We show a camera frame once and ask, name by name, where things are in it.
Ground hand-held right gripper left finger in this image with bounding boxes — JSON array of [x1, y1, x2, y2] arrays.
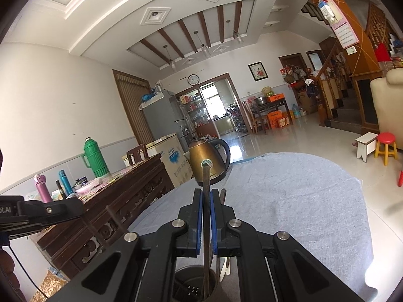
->
[[53, 189, 204, 302]]

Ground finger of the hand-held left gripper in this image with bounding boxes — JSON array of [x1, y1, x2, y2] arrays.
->
[[17, 198, 84, 227], [0, 224, 48, 239]]

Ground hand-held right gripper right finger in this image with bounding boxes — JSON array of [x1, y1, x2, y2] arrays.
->
[[210, 189, 366, 302]]

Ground white ceramic spoon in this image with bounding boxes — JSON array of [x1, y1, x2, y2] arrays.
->
[[220, 256, 232, 283]]

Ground black utensil holder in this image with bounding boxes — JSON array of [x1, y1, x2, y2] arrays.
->
[[173, 266, 219, 302]]

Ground pink water bottle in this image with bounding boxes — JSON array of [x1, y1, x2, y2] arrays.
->
[[34, 174, 53, 203]]

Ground clear plastic food bag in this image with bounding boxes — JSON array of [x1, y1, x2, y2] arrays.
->
[[24, 189, 63, 202]]

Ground teal water bottle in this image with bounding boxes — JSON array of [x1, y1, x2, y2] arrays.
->
[[58, 170, 74, 197]]

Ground scattered printed packets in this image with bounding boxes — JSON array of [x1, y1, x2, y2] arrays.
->
[[76, 163, 152, 202]]

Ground gold patterned box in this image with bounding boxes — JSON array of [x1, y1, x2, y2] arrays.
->
[[31, 267, 70, 302]]

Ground white chest freezer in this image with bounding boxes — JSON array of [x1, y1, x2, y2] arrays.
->
[[121, 134, 194, 187]]

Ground green thermos flask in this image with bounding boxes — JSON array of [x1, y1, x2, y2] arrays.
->
[[82, 137, 111, 178]]

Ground grey blue tablecloth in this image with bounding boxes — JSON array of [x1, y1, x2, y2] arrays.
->
[[129, 153, 374, 302]]

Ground bronze electric kettle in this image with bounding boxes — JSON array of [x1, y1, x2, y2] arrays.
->
[[183, 137, 231, 187]]

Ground blue table cover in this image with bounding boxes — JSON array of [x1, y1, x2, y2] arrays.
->
[[231, 153, 271, 166]]

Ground carved wooden sideboard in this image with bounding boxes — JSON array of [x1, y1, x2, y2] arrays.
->
[[30, 154, 175, 280]]

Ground glass display shelf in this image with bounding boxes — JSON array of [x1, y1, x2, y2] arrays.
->
[[178, 93, 209, 136]]

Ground wooden dining chair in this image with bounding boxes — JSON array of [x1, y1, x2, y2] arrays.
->
[[241, 101, 268, 134]]

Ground grey refrigerator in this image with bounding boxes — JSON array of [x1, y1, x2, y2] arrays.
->
[[139, 90, 189, 145]]

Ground large orange carton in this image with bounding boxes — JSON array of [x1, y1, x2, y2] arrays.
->
[[267, 110, 284, 129]]

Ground wooden door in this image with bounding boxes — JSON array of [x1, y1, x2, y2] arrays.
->
[[113, 69, 155, 145]]

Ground dark wooden side table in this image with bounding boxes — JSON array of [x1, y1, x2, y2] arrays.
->
[[250, 98, 293, 133]]

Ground brown cardboard box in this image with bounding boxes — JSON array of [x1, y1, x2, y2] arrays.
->
[[297, 91, 317, 115]]

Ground glass pendant lamp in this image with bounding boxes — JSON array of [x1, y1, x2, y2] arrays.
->
[[193, 31, 211, 58], [164, 46, 176, 72], [227, 20, 244, 44]]

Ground pile of hanging bags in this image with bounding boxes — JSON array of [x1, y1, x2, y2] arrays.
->
[[280, 64, 315, 89]]

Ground wooden staircase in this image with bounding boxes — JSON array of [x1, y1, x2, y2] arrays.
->
[[315, 41, 381, 136]]

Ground small white stool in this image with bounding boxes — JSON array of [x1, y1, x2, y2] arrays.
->
[[355, 132, 379, 163]]

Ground red yellow plastic stool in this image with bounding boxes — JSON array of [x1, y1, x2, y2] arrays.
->
[[374, 132, 398, 166]]

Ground cream sofa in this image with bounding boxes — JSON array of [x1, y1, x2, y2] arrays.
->
[[370, 68, 403, 152]]

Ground framed wall picture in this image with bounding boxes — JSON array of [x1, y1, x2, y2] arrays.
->
[[248, 62, 269, 82]]

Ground pink wall calendar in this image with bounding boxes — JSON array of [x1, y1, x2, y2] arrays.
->
[[318, 0, 360, 49]]

